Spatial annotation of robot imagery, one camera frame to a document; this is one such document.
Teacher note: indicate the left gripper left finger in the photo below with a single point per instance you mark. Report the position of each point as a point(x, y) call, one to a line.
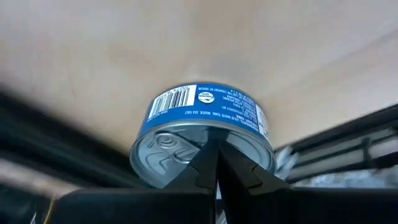
point(140, 207)

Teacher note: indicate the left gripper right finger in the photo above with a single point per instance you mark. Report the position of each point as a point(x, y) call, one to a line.
point(295, 207)

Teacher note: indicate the silver lid can blue label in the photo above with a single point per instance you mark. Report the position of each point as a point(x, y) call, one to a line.
point(199, 105)

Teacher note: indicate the silver metal bracket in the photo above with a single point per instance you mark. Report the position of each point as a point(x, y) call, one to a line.
point(286, 160)

